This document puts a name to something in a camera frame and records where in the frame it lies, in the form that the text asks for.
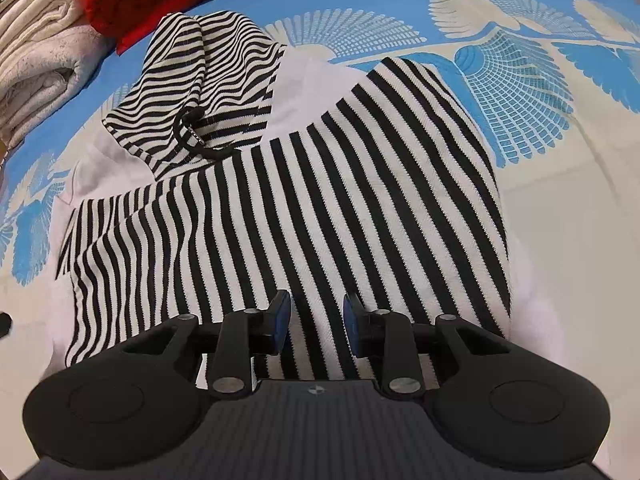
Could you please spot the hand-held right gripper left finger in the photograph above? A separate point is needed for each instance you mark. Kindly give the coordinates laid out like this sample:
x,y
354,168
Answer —
x,y
281,321

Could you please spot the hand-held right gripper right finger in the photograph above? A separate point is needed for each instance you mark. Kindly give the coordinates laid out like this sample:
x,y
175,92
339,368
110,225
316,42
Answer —
x,y
351,321

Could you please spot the black white striped hoodie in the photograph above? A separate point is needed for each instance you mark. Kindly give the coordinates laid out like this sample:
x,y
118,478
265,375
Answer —
x,y
320,210

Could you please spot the blue white printed bedsheet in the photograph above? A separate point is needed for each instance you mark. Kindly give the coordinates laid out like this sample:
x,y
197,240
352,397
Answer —
x,y
525,45

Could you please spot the white folded quilt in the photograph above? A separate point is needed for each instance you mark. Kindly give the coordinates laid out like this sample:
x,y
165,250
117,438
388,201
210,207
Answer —
x,y
45,55

